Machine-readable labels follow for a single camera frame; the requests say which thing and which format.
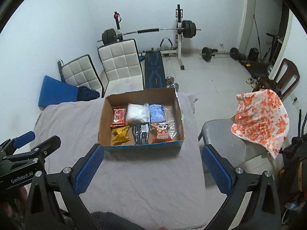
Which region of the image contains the person's left hand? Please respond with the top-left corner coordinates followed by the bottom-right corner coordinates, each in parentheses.
top-left (0, 187), bottom-right (28, 224)

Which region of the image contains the yellow snack packet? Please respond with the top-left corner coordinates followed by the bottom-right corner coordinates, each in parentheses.
top-left (112, 125), bottom-right (131, 144)

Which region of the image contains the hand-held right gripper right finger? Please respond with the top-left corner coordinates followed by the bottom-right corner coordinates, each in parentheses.
top-left (201, 144), bottom-right (281, 230)

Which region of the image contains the long barbell with black plates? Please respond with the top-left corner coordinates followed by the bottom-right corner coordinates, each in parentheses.
top-left (97, 20), bottom-right (202, 46)

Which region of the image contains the blue cushion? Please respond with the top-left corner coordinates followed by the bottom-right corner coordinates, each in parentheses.
top-left (38, 75), bottom-right (79, 111)

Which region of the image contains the black exercise machine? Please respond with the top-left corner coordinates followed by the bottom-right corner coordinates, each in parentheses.
top-left (240, 32), bottom-right (283, 77)

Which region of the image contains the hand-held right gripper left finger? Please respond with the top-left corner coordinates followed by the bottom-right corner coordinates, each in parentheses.
top-left (25, 143), bottom-right (105, 230)

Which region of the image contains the black box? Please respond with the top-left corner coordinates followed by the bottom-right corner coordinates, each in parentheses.
top-left (247, 48), bottom-right (260, 61)

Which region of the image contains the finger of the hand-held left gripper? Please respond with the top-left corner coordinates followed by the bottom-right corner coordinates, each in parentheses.
top-left (0, 131), bottom-right (36, 155)
top-left (31, 135), bottom-right (61, 166)

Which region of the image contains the light blue packet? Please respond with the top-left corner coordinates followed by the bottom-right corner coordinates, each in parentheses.
top-left (149, 104), bottom-right (166, 124)

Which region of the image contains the white barbell rack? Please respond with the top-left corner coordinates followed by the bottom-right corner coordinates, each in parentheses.
top-left (113, 4), bottom-right (186, 71)

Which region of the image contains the black yellow backpack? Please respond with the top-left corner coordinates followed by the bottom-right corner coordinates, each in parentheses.
top-left (279, 136), bottom-right (307, 198)

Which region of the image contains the black blue weight bench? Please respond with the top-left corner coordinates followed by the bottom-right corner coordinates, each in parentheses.
top-left (144, 51), bottom-right (167, 90)

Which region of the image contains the dark wooden chair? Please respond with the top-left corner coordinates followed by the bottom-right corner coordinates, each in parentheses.
top-left (252, 58), bottom-right (300, 101)

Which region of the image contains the short barbell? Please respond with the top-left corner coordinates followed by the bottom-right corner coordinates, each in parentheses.
top-left (200, 47), bottom-right (240, 61)

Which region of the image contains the red snack packet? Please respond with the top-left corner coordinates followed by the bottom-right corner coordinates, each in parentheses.
top-left (110, 106), bottom-right (127, 127)

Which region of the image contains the dark blue cloth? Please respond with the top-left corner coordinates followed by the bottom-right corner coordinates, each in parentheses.
top-left (77, 86), bottom-right (100, 101)

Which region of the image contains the cardboard box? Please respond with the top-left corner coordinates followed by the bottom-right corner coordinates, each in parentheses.
top-left (98, 88), bottom-right (185, 152)

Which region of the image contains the orange white patterned cloth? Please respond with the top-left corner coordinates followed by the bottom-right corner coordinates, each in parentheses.
top-left (231, 89), bottom-right (289, 160)

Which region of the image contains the black packet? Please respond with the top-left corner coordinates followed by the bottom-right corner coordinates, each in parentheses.
top-left (131, 122), bottom-right (151, 145)

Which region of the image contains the grey chair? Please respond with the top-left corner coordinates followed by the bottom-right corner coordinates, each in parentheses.
top-left (198, 115), bottom-right (276, 187)

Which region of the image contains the white padded chair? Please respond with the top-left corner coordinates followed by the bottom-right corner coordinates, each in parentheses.
top-left (61, 54), bottom-right (105, 97)
top-left (97, 39), bottom-right (144, 94)

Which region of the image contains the grey table cloth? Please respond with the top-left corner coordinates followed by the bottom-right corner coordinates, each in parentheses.
top-left (32, 92), bottom-right (206, 228)

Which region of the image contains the white soft packet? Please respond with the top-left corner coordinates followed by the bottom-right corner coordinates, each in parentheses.
top-left (126, 103), bottom-right (150, 124)

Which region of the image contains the orange panda snack packet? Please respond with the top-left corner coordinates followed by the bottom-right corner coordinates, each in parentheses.
top-left (151, 122), bottom-right (173, 143)

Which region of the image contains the chrome dumbbell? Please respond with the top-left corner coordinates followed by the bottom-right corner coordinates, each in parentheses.
top-left (165, 76), bottom-right (180, 91)

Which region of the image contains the clear plastic bag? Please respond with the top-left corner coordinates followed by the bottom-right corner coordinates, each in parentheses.
top-left (164, 107), bottom-right (179, 137)

